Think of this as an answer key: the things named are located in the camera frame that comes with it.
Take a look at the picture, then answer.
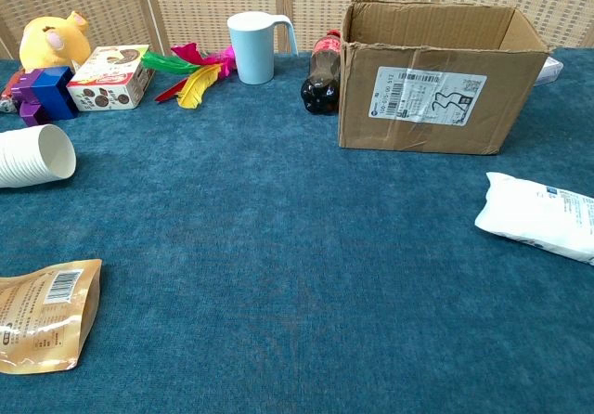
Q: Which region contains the brown cardboard box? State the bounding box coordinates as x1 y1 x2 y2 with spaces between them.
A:
338 0 552 156

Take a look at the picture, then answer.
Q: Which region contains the chocolate biscuit snack box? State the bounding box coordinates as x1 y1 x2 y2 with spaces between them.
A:
66 44 156 112

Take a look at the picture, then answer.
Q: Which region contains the blue table cloth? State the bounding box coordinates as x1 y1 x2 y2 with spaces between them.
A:
0 46 594 414

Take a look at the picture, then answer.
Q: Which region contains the cola bottle red cap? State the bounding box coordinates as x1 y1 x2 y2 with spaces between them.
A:
300 30 342 116

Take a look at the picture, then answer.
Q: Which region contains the colourful feather shuttlecock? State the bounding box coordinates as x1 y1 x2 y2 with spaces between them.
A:
140 42 238 110

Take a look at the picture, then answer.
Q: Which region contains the woven rattan folding screen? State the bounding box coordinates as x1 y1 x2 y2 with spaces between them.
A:
0 0 594 60

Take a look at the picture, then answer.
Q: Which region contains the white tissue pack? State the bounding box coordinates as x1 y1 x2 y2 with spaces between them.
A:
473 171 594 266

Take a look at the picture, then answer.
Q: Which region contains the stack of white paper cups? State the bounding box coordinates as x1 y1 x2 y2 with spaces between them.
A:
0 123 77 188

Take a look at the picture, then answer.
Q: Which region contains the purple and blue block toy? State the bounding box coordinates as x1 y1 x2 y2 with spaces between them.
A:
10 66 80 128

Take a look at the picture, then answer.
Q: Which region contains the clear plastic container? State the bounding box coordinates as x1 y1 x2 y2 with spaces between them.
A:
536 55 565 87

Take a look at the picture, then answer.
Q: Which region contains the tan stand-up snack pouch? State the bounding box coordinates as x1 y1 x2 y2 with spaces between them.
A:
0 258 103 376

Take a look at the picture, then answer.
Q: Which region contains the yellow plush toy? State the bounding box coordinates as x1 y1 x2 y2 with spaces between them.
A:
18 10 93 73

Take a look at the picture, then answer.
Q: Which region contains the red snack wrapper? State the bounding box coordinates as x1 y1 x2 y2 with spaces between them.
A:
0 67 25 114

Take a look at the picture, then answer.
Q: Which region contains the light blue handled mug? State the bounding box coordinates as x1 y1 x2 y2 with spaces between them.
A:
226 11 299 85

